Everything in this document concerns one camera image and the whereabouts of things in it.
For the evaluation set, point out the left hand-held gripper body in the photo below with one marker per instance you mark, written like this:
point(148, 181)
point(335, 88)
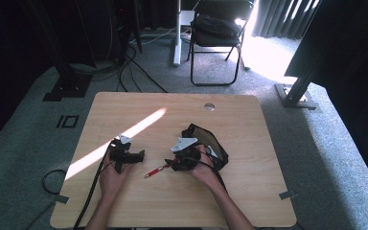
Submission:
point(119, 153)

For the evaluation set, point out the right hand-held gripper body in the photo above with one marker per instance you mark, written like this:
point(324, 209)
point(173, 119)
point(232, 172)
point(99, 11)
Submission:
point(187, 156)

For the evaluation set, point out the red pen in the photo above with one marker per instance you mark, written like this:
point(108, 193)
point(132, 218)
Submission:
point(153, 172)

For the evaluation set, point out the black mesh pencil case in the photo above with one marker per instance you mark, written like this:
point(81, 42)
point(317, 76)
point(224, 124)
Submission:
point(204, 134)

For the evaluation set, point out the person's right hand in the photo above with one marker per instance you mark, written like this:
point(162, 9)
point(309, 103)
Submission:
point(206, 174)

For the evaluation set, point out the person's left hand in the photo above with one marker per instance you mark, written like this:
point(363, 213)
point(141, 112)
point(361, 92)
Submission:
point(111, 182)

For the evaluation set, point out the black floor tape marks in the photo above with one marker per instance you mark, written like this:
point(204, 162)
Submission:
point(67, 121)

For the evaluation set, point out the black stand with square base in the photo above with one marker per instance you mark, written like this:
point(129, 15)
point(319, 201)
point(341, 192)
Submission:
point(67, 86)

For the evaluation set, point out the grey floor tape piece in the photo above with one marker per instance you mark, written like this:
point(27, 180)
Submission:
point(288, 195)

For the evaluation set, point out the black folding chair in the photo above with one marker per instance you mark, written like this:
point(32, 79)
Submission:
point(215, 41)

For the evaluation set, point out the white desk leg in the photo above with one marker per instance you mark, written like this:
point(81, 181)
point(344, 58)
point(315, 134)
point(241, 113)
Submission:
point(177, 38)

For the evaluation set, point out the black stand with grey base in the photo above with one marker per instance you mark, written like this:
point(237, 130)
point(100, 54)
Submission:
point(297, 96)

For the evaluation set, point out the black bag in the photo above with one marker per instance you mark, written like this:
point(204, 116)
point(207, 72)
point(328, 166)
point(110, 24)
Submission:
point(217, 25)

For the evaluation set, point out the grey curtain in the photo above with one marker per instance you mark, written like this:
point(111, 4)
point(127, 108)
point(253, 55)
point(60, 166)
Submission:
point(284, 19)

